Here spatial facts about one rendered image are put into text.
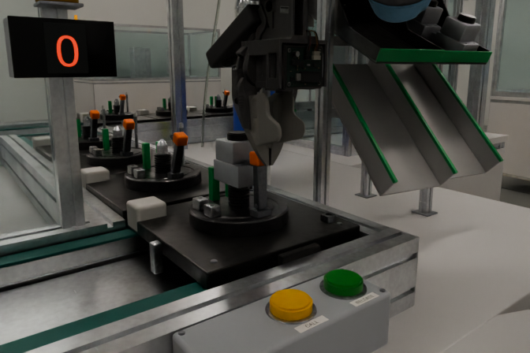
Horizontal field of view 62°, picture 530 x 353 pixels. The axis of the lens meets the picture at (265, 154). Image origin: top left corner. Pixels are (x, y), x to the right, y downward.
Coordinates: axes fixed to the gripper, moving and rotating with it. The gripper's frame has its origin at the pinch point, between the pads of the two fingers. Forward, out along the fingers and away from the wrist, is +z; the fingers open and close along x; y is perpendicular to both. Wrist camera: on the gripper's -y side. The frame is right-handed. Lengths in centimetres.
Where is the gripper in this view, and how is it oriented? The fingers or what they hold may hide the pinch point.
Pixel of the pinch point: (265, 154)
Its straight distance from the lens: 55.9
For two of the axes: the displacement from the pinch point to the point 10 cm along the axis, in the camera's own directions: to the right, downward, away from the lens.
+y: 6.0, 1.5, -7.8
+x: 8.0, -1.2, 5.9
